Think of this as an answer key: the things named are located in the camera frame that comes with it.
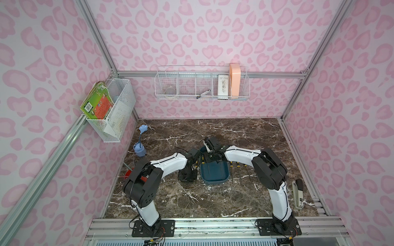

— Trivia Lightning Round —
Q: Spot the teal plastic storage box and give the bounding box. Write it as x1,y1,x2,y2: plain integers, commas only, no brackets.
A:
200,147,230,185

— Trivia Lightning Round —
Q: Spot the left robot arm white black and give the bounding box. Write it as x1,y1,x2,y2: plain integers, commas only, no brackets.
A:
123,148,201,230

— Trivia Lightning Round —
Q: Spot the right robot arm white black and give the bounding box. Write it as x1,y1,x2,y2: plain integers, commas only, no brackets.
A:
204,136,294,224

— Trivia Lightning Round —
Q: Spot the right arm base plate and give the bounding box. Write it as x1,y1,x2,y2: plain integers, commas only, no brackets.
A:
254,217,303,237

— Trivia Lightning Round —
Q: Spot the white card in basket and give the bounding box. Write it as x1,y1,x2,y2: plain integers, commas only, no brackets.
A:
218,75,229,99

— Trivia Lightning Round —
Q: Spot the white mesh side basket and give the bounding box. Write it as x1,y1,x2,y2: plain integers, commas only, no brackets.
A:
80,79,136,142

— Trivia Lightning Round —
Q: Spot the grey pen in basket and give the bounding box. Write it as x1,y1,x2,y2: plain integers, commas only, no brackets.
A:
196,90,211,99

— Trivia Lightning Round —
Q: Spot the grey stapler on table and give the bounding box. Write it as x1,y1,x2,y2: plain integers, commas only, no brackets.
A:
292,179,304,210

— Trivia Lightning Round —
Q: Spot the green red booklet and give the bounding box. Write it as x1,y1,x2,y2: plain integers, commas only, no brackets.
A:
80,82,114,120

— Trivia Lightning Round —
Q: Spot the blue desk lamp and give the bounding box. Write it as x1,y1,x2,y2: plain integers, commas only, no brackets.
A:
133,125,148,158

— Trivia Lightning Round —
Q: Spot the red pen cup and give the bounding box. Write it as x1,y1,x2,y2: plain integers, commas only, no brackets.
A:
124,163,147,183

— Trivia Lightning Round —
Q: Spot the white paper in mesh basket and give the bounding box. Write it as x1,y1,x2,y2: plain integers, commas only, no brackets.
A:
103,100,131,142

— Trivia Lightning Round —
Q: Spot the white wire wall basket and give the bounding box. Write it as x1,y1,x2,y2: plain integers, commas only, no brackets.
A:
155,65,250,100

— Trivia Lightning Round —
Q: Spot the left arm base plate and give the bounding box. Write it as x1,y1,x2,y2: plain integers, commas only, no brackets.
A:
131,219,175,237

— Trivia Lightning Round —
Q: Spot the pink box in basket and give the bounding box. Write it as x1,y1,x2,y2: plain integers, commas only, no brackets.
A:
229,63,241,98

